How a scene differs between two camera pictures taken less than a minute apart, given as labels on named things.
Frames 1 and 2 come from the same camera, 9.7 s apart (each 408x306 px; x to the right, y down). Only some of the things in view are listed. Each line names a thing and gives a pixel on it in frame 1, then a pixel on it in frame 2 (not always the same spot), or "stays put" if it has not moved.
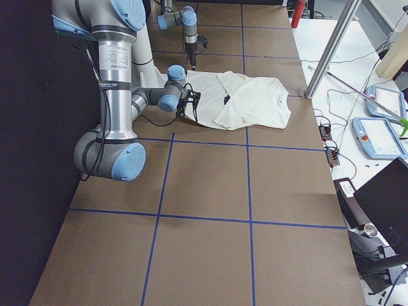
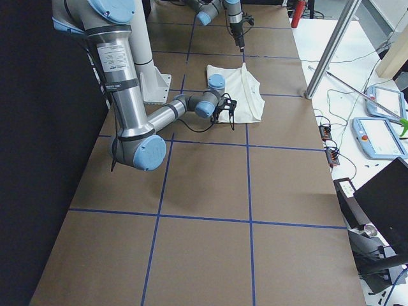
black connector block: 325,131 stays put
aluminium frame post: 332,48 stays put
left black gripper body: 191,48 -> 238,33
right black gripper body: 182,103 -> 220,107
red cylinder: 298,12 stays put
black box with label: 354,213 stays put
